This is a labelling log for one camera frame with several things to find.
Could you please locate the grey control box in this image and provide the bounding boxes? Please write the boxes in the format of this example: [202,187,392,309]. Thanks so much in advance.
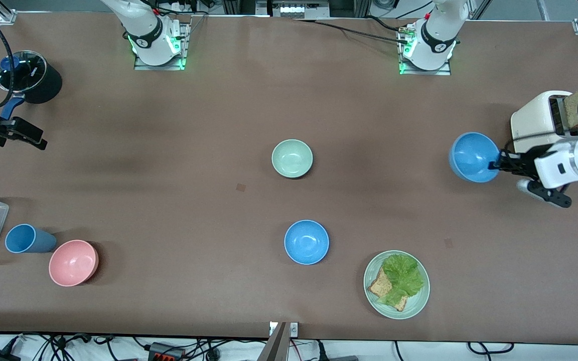
[256,0,330,20]

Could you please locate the black pot blue handle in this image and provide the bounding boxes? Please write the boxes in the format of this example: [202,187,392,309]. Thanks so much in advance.
[0,50,63,123]

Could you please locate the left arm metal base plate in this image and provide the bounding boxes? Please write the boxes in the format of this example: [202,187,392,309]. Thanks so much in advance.
[398,23,453,76]

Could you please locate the long black table cable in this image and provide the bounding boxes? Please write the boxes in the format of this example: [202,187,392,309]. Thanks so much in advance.
[293,18,412,46]

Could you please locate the pink bowl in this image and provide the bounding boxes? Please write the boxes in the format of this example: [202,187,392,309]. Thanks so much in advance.
[49,240,99,287]

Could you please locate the green lettuce leaf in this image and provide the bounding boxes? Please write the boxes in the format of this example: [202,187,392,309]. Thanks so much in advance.
[377,254,425,306]

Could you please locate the dark bread slice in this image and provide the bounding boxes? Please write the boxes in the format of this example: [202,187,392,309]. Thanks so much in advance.
[565,90,578,132]

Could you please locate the blue plastic cup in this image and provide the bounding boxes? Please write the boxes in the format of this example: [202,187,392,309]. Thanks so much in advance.
[5,224,58,254]

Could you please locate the grey metal bar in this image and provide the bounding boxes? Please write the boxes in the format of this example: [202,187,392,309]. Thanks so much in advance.
[256,322,290,361]

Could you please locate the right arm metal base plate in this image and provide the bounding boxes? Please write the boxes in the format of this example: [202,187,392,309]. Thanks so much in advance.
[133,23,190,71]

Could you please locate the brown bread slice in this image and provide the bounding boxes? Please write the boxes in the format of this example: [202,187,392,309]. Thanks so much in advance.
[368,268,409,312]

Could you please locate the looped black floor cable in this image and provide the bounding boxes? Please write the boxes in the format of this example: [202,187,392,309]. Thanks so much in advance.
[467,342,515,354]

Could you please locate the light green bowl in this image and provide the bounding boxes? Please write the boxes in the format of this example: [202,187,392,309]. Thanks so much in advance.
[271,139,314,179]

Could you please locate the black red power strip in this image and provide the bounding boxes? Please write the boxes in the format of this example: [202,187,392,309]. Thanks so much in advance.
[149,342,187,361]

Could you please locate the white toaster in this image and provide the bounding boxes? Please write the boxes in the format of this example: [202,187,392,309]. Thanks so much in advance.
[511,90,578,154]

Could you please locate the light green plate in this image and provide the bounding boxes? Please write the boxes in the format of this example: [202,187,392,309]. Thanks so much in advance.
[363,250,430,320]

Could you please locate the white table edge bracket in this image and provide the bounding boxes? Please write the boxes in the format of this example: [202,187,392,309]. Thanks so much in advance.
[269,322,300,337]

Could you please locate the short black table cable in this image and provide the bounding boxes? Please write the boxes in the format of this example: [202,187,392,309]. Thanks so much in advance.
[364,16,406,32]

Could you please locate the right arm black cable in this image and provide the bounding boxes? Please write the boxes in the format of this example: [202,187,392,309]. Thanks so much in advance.
[0,0,15,110]

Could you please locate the black plug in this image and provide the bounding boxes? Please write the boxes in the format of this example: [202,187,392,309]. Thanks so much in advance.
[318,341,360,361]

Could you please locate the blue bowl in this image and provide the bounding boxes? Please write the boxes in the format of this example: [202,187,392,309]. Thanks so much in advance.
[284,220,330,265]
[449,132,500,184]

